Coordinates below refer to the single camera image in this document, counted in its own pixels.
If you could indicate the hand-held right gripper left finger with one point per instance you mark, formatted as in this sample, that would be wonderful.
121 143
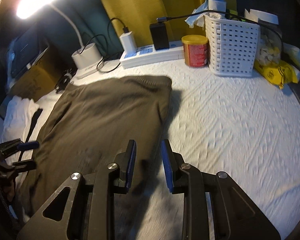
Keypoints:
131 165

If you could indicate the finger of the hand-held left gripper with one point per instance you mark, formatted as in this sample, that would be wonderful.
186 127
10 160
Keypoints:
22 165
27 145

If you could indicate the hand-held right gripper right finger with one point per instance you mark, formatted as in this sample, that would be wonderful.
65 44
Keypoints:
168 167

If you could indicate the olive brown t-shirt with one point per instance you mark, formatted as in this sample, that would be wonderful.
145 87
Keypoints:
102 117

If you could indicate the white cloth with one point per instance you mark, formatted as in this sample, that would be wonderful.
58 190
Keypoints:
17 115

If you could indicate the cardboard box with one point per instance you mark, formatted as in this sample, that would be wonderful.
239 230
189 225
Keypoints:
37 80

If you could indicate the white textured bedspread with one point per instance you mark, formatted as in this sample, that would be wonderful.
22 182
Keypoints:
227 130

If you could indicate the white desk lamp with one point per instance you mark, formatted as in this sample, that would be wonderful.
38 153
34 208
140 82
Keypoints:
87 55

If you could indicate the white power strip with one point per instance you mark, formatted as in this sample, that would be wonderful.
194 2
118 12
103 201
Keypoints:
150 56

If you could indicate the red and gold can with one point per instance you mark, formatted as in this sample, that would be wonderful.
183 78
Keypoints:
195 52

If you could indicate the white charger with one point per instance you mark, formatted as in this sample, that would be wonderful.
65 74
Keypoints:
128 42

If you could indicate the black charger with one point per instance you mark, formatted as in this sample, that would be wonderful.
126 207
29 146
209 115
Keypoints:
159 36

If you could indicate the white plastic basket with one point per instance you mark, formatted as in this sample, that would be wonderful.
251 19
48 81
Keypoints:
232 47

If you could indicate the yellow plastic bag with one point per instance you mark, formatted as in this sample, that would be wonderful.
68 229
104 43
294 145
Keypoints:
272 73

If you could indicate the teal curtain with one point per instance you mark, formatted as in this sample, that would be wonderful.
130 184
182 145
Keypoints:
97 17

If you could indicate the clear jar with white lid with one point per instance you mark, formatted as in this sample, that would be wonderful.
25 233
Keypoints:
267 47

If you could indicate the yellow curtain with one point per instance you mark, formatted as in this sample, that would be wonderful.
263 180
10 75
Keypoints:
152 0

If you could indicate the white plastic package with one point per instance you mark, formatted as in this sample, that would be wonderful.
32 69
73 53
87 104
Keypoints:
296 55

